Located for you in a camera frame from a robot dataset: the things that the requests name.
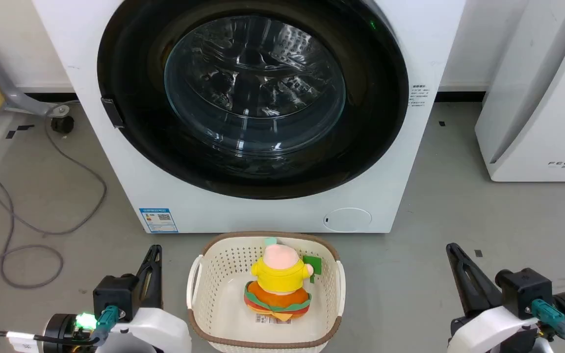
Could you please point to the blue energy label sticker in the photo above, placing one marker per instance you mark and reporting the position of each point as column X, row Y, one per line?
column 158, row 220

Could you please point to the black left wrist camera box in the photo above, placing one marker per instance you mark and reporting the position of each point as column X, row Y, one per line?
column 115, row 294

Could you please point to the black caster wheel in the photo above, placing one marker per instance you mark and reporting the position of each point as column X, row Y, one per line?
column 62, row 124

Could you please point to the small text sticker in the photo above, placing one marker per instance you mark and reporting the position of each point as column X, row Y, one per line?
column 418, row 95

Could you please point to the cream plastic laundry basket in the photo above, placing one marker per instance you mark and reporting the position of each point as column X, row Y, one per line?
column 214, row 294

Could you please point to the white barcode label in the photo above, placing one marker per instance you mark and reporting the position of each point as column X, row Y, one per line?
column 263, row 319

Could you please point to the round white filter cover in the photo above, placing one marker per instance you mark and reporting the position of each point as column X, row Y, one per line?
column 347, row 219

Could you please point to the plush doll yellow shirt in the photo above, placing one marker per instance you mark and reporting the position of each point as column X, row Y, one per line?
column 279, row 284

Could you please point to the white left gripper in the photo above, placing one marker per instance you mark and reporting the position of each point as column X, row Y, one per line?
column 162, row 331

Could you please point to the green card tag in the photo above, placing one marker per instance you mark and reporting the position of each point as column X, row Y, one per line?
column 314, row 265

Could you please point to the white air purifier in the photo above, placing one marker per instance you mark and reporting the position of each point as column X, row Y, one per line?
column 537, row 122

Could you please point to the black round glass washer door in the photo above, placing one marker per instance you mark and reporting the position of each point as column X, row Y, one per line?
column 130, row 59

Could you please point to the grey metal chair leg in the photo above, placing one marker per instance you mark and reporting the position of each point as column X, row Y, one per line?
column 12, row 93

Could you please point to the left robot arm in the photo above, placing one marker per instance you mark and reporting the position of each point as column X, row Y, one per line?
column 62, row 333

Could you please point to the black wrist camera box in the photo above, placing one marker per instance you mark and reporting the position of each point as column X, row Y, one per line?
column 115, row 294
column 525, row 289

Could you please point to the white front-load washing machine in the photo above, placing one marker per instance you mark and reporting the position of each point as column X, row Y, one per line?
column 125, row 186

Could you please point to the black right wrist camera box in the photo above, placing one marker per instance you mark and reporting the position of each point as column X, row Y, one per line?
column 525, row 289

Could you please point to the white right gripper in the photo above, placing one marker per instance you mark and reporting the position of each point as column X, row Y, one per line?
column 488, row 333

